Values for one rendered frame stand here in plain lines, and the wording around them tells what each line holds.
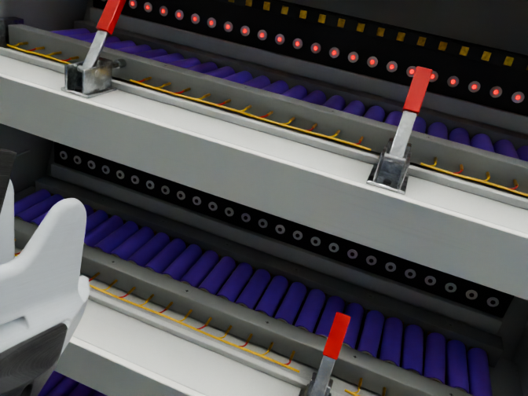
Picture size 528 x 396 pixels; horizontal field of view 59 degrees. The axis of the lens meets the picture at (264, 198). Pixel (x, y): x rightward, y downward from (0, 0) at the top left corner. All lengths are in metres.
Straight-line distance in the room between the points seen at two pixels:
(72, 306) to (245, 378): 0.25
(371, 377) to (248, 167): 0.21
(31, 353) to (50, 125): 0.30
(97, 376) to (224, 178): 0.20
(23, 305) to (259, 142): 0.24
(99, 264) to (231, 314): 0.14
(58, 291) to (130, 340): 0.25
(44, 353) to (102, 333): 0.27
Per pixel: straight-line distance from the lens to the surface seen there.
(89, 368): 0.45
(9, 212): 0.22
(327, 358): 0.39
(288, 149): 0.37
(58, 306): 0.20
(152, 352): 0.43
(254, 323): 0.44
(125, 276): 0.48
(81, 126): 0.43
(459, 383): 0.47
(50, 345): 0.18
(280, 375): 0.43
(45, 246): 0.18
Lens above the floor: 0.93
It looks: 6 degrees down
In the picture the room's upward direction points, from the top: 17 degrees clockwise
